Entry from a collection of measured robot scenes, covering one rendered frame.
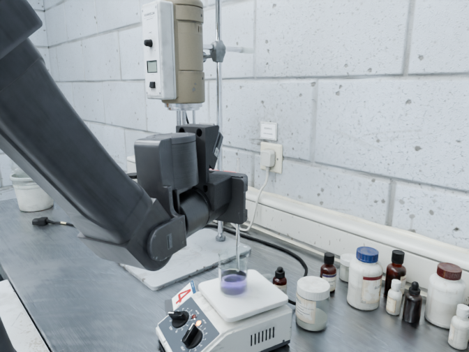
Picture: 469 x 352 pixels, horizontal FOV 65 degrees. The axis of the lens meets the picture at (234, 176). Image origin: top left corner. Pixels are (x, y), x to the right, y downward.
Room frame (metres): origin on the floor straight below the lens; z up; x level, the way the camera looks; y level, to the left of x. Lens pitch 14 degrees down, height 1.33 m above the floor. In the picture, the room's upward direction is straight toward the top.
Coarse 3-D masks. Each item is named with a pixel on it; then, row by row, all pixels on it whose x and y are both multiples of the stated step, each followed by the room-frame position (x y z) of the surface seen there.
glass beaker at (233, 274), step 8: (224, 248) 0.59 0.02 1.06; (232, 248) 0.60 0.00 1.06; (240, 248) 0.60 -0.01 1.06; (248, 248) 0.59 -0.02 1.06; (224, 256) 0.59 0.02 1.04; (232, 256) 0.60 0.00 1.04; (240, 256) 0.60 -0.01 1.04; (224, 264) 0.55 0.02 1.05; (232, 264) 0.55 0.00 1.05; (240, 264) 0.55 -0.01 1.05; (224, 272) 0.56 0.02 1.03; (232, 272) 0.55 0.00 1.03; (240, 272) 0.55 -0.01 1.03; (224, 280) 0.55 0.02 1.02; (232, 280) 0.55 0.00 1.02; (240, 280) 0.55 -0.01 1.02; (224, 288) 0.56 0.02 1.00; (232, 288) 0.55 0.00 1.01; (240, 288) 0.55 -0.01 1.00; (232, 296) 0.55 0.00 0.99; (240, 296) 0.55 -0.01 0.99
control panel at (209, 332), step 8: (184, 304) 0.58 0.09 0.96; (192, 304) 0.57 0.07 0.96; (192, 312) 0.55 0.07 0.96; (200, 312) 0.55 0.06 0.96; (168, 320) 0.56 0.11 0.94; (192, 320) 0.54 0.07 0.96; (200, 320) 0.53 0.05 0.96; (208, 320) 0.52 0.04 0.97; (160, 328) 0.55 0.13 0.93; (168, 328) 0.54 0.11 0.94; (176, 328) 0.54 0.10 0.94; (184, 328) 0.53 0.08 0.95; (200, 328) 0.51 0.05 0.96; (208, 328) 0.51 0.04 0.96; (168, 336) 0.53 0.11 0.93; (176, 336) 0.52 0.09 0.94; (208, 336) 0.49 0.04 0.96; (216, 336) 0.49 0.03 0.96; (176, 344) 0.50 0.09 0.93; (200, 344) 0.49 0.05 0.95; (208, 344) 0.48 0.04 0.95
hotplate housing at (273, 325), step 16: (208, 304) 0.56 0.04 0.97; (224, 320) 0.52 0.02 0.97; (240, 320) 0.52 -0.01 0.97; (256, 320) 0.52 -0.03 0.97; (272, 320) 0.53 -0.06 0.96; (288, 320) 0.54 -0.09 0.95; (160, 336) 0.54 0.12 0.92; (224, 336) 0.49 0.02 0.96; (240, 336) 0.50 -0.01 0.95; (256, 336) 0.51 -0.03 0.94; (272, 336) 0.53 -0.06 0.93; (288, 336) 0.54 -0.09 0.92
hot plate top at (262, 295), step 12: (252, 276) 0.62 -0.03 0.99; (204, 288) 0.58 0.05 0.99; (216, 288) 0.58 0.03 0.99; (252, 288) 0.58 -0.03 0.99; (264, 288) 0.58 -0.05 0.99; (276, 288) 0.58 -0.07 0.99; (216, 300) 0.54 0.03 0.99; (228, 300) 0.54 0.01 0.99; (240, 300) 0.54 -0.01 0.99; (252, 300) 0.54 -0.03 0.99; (264, 300) 0.54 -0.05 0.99; (276, 300) 0.54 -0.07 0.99; (228, 312) 0.51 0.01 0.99; (240, 312) 0.51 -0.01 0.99; (252, 312) 0.51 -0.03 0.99
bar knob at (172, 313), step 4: (168, 312) 0.55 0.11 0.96; (172, 312) 0.55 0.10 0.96; (176, 312) 0.55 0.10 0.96; (180, 312) 0.54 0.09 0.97; (184, 312) 0.56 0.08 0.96; (172, 316) 0.55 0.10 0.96; (176, 316) 0.54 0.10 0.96; (180, 316) 0.54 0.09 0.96; (184, 316) 0.54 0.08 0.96; (188, 316) 0.55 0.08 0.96; (172, 320) 0.55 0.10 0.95; (176, 320) 0.55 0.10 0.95; (180, 320) 0.54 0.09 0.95; (184, 320) 0.54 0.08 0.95; (172, 324) 0.54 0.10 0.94; (176, 324) 0.54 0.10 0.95; (180, 324) 0.54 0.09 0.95
